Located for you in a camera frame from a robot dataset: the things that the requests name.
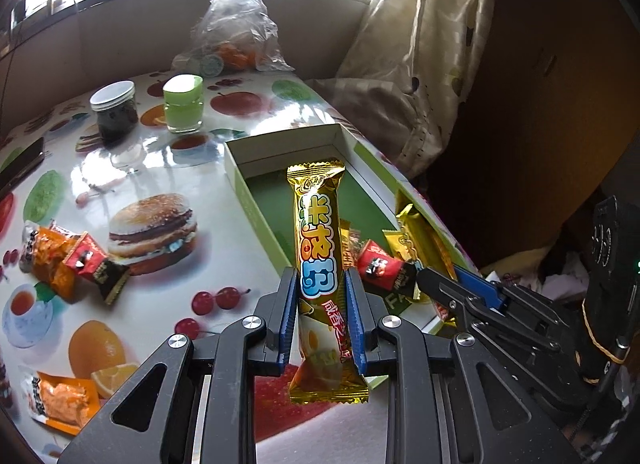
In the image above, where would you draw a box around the gold rice snack bar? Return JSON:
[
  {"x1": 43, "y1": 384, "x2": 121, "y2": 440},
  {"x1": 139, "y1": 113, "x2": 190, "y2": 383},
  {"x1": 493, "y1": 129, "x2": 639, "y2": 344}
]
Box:
[{"x1": 286, "y1": 159, "x2": 369, "y2": 403}]

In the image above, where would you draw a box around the orange snack pouch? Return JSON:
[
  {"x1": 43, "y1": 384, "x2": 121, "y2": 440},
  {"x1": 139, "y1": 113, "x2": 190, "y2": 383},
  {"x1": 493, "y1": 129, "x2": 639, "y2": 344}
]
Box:
[
  {"x1": 18, "y1": 221, "x2": 79, "y2": 303},
  {"x1": 21, "y1": 368, "x2": 101, "y2": 436}
]

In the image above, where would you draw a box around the small gold packet in box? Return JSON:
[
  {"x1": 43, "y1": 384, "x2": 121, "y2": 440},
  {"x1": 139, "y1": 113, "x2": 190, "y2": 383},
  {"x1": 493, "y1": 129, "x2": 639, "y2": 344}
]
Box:
[{"x1": 383, "y1": 230, "x2": 420, "y2": 263}]

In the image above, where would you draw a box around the red candy packet in box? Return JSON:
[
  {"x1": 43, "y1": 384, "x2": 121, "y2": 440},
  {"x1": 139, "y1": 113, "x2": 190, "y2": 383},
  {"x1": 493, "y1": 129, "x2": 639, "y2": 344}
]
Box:
[{"x1": 356, "y1": 240, "x2": 418, "y2": 297}]

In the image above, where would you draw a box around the orange red packet in box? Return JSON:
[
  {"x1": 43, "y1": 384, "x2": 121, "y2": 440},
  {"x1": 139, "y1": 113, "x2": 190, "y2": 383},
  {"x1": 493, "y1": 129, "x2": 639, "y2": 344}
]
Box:
[{"x1": 340, "y1": 218, "x2": 367, "y2": 270}]

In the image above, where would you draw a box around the red black candy packet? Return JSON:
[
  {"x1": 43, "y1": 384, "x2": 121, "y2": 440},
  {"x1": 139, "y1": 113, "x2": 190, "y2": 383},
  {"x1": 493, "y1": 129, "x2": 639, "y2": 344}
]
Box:
[{"x1": 63, "y1": 232, "x2": 130, "y2": 305}]

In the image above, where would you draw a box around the cream patterned curtain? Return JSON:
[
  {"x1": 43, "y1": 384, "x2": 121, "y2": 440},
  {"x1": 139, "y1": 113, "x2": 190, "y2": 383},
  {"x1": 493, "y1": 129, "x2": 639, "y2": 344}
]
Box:
[{"x1": 308, "y1": 0, "x2": 495, "y2": 178}]

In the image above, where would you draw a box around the white green cardboard box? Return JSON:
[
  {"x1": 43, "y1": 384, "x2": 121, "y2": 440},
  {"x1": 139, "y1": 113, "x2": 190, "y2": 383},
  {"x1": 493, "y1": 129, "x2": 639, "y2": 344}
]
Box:
[{"x1": 222, "y1": 122, "x2": 476, "y2": 390}]

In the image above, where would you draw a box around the black smartphone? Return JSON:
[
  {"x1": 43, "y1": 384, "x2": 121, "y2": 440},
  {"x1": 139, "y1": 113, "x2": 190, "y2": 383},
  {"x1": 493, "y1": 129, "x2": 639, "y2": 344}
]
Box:
[{"x1": 0, "y1": 138, "x2": 44, "y2": 200}]

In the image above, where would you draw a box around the dark jar white lid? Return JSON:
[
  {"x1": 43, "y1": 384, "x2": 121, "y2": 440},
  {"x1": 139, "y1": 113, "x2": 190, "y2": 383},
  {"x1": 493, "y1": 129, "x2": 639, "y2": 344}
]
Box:
[{"x1": 89, "y1": 80, "x2": 139, "y2": 145}]

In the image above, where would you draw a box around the green jar green lid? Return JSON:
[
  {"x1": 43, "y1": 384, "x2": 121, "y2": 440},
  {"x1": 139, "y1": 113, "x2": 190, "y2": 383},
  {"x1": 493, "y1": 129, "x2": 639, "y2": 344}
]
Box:
[{"x1": 163, "y1": 74, "x2": 204, "y2": 134}]

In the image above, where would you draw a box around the clear plastic bag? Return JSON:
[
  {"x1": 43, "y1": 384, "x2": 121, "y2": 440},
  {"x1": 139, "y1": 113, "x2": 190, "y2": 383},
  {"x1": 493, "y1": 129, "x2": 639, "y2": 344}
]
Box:
[{"x1": 171, "y1": 0, "x2": 293, "y2": 78}]

